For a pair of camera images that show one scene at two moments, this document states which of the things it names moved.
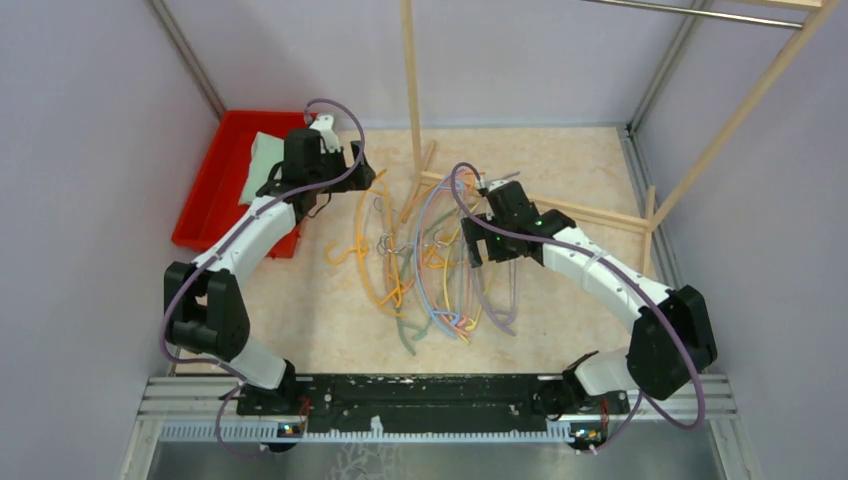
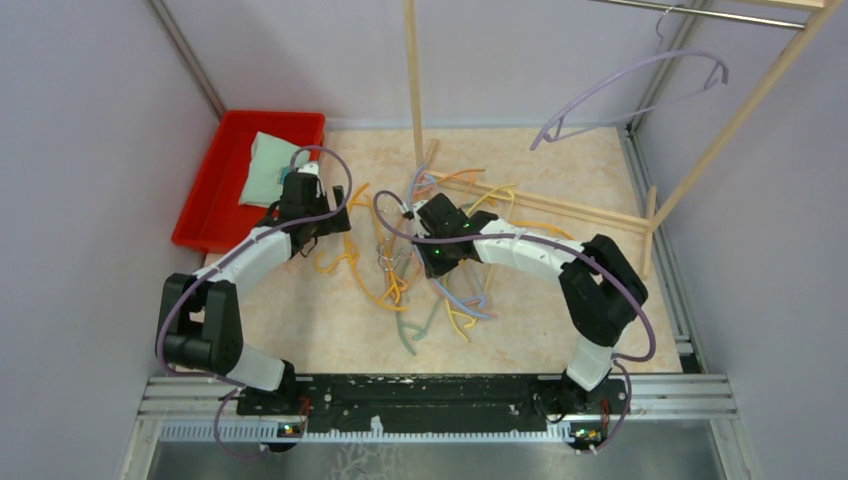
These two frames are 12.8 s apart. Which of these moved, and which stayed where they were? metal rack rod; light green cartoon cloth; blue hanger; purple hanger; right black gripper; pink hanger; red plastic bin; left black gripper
Moved: purple hanger; blue hanger; right black gripper; left black gripper; pink hanger
Stayed: metal rack rod; red plastic bin; light green cartoon cloth
